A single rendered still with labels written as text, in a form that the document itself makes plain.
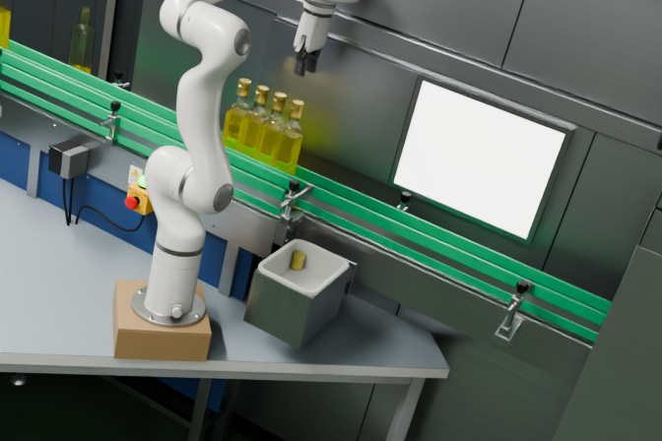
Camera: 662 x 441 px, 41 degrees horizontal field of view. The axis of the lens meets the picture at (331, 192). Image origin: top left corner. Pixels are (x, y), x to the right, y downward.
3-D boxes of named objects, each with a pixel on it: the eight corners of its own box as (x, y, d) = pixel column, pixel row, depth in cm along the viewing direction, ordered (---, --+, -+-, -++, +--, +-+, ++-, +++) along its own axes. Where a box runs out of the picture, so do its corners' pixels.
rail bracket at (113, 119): (118, 146, 255) (124, 103, 249) (101, 152, 249) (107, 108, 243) (108, 141, 257) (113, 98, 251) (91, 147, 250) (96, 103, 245)
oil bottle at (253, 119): (257, 177, 256) (272, 110, 247) (247, 183, 252) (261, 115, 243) (241, 170, 258) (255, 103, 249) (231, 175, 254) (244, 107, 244)
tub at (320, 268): (345, 288, 236) (353, 262, 233) (305, 324, 217) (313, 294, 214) (291, 263, 242) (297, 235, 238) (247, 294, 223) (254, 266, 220)
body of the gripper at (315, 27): (315, 1, 233) (306, 41, 238) (297, 5, 225) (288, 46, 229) (340, 10, 231) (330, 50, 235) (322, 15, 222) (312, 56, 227)
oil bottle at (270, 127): (274, 185, 254) (289, 118, 245) (264, 191, 250) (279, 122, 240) (258, 178, 256) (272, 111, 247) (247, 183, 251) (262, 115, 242)
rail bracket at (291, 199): (308, 212, 243) (318, 172, 238) (278, 232, 229) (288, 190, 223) (299, 208, 244) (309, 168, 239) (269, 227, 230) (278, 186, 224)
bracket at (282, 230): (300, 236, 244) (306, 215, 241) (284, 247, 236) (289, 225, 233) (290, 230, 246) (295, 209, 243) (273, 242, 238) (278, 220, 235)
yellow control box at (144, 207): (160, 210, 253) (163, 187, 250) (143, 218, 246) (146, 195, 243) (140, 200, 255) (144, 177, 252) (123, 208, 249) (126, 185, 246)
